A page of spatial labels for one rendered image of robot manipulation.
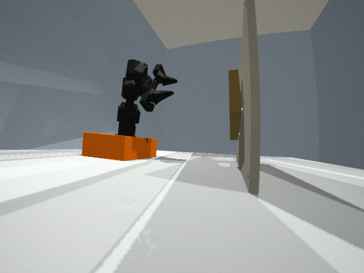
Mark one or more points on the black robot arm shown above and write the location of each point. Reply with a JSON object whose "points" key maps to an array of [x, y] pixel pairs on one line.
{"points": [[128, 114]]}

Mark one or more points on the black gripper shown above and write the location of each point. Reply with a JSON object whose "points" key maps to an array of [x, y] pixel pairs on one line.
{"points": [[149, 93]]}

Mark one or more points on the gold picture frame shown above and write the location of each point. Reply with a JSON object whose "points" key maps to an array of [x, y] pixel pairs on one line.
{"points": [[234, 104]]}

